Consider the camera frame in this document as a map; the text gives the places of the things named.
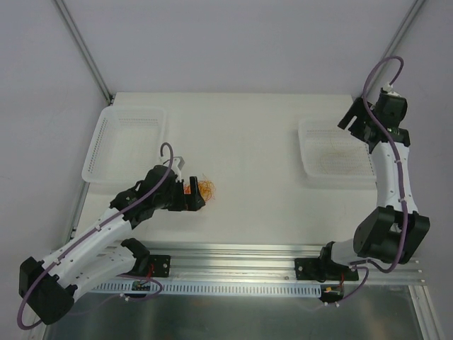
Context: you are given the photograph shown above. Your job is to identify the yellow wires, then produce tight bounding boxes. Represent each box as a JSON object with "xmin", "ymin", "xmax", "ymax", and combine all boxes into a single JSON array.
[{"xmin": 318, "ymin": 140, "xmax": 367, "ymax": 176}]

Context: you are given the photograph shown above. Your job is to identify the orange wire bundle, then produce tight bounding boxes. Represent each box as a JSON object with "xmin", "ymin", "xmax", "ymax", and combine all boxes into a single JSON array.
[{"xmin": 196, "ymin": 173, "xmax": 219, "ymax": 203}]

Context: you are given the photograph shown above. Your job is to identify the aluminium mounting rail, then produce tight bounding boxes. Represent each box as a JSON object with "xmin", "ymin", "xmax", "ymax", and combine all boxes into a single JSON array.
[{"xmin": 44, "ymin": 244, "xmax": 425, "ymax": 284}]

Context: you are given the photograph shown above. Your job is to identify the aluminium frame post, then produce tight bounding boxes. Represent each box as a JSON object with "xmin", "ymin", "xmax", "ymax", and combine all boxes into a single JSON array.
[
  {"xmin": 52, "ymin": 0, "xmax": 114, "ymax": 106},
  {"xmin": 367, "ymin": 0, "xmax": 429, "ymax": 93}
]

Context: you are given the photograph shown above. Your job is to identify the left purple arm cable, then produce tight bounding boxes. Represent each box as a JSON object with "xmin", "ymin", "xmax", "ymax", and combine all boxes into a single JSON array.
[{"xmin": 16, "ymin": 142, "xmax": 174, "ymax": 331}]

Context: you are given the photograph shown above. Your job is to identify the right aluminium frame post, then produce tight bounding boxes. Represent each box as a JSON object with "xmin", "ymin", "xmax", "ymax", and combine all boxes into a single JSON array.
[{"xmin": 367, "ymin": 0, "xmax": 429, "ymax": 93}]

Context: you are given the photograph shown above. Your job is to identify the left white plastic basket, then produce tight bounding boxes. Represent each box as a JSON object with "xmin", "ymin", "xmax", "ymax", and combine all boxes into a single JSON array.
[{"xmin": 81, "ymin": 106, "xmax": 167, "ymax": 186}]

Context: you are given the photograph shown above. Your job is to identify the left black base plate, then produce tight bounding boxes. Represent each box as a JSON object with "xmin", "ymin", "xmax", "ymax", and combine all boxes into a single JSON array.
[{"xmin": 132, "ymin": 254, "xmax": 171, "ymax": 278}]

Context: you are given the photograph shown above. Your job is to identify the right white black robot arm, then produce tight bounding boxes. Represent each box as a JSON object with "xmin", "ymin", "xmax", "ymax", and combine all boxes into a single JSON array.
[{"xmin": 317, "ymin": 89, "xmax": 430, "ymax": 282}]

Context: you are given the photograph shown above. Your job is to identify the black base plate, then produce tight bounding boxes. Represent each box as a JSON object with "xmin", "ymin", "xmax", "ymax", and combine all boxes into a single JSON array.
[
  {"xmin": 294, "ymin": 257, "xmax": 359, "ymax": 283},
  {"xmin": 132, "ymin": 254, "xmax": 171, "ymax": 278}
]

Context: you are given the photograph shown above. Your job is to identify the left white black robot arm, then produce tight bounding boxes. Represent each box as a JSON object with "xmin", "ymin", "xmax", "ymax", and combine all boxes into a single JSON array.
[{"xmin": 16, "ymin": 164, "xmax": 205, "ymax": 330}]

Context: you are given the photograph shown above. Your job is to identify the white plastic basket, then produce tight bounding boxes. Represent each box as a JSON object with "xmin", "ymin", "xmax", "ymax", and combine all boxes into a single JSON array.
[
  {"xmin": 81, "ymin": 106, "xmax": 167, "ymax": 186},
  {"xmin": 298, "ymin": 118, "xmax": 376, "ymax": 189}
]

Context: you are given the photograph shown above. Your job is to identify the right white plastic basket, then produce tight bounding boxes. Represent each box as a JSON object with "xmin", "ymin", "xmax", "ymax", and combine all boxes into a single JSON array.
[{"xmin": 298, "ymin": 118, "xmax": 376, "ymax": 189}]

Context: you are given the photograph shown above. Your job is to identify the white slotted cable duct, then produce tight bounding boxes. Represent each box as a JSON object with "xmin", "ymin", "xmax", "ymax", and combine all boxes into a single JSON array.
[{"xmin": 93, "ymin": 280, "xmax": 321, "ymax": 298}]

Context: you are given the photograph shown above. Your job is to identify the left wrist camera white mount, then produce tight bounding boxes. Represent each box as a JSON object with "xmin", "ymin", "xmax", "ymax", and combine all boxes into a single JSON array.
[{"xmin": 159, "ymin": 156, "xmax": 185, "ymax": 181}]

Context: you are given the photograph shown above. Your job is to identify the left aluminium frame post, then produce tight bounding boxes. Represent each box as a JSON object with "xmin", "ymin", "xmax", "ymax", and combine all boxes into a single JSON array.
[{"xmin": 52, "ymin": 0, "xmax": 114, "ymax": 106}]

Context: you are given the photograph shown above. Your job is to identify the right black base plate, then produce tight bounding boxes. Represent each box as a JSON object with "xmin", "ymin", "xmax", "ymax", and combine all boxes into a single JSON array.
[{"xmin": 294, "ymin": 257, "xmax": 359, "ymax": 283}]

